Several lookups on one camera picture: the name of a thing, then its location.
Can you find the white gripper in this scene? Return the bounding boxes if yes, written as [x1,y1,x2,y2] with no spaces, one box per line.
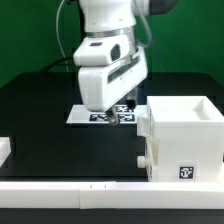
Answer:
[73,34,148,126]

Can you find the white drawer with knob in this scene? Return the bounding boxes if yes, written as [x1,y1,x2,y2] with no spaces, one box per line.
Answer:
[137,137,158,181]

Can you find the white drawer cabinet box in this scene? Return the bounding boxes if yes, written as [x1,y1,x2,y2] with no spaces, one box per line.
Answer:
[146,96,224,182]

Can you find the white drawer without knob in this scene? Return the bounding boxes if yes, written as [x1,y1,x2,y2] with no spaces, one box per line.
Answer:
[137,114,150,137]

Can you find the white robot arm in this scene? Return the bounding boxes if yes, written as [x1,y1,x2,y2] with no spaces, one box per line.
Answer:
[73,0,179,125]

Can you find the white marker sheet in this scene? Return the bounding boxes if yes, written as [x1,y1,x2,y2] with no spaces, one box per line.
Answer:
[66,105,146,124]

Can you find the white front fence bar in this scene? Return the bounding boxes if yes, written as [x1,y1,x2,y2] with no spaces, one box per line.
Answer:
[0,181,224,209]

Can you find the white fence bar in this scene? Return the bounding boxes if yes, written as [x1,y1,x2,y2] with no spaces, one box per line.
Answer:
[0,137,11,167]
[0,181,224,209]

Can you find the white left fence bar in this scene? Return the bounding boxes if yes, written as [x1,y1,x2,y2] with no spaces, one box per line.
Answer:
[0,137,11,167]

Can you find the black cable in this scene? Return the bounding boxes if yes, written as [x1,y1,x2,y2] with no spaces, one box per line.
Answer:
[39,56,78,74]

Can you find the grey cable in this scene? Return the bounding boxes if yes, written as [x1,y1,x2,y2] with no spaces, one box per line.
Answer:
[55,0,68,58]

